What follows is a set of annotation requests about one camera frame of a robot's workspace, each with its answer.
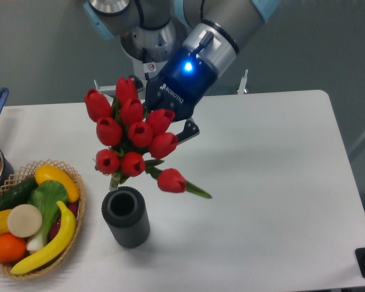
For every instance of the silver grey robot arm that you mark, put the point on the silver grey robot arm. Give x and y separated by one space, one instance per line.
179 48

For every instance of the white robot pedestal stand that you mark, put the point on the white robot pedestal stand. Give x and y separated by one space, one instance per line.
219 56

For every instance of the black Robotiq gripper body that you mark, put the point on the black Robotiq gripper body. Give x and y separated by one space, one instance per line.
180 84

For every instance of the beige round disc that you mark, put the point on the beige round disc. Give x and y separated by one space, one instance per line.
24 220

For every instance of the dark red vegetable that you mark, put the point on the dark red vegetable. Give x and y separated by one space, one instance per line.
73 207

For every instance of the green bok choy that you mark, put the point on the green bok choy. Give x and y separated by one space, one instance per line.
45 198

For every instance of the red tulip bouquet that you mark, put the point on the red tulip bouquet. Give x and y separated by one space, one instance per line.
136 140

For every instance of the yellow squash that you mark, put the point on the yellow squash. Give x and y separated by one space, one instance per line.
49 172

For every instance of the woven wicker basket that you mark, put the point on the woven wicker basket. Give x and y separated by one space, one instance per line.
26 172

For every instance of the dark grey ribbed vase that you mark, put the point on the dark grey ribbed vase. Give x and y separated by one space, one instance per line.
125 213

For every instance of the yellow banana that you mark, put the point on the yellow banana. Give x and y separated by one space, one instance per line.
54 248

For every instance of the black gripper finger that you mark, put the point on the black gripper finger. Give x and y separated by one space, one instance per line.
189 131
135 85

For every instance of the green cucumber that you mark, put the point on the green cucumber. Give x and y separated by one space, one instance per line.
18 194

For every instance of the orange fruit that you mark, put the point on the orange fruit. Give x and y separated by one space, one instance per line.
12 248

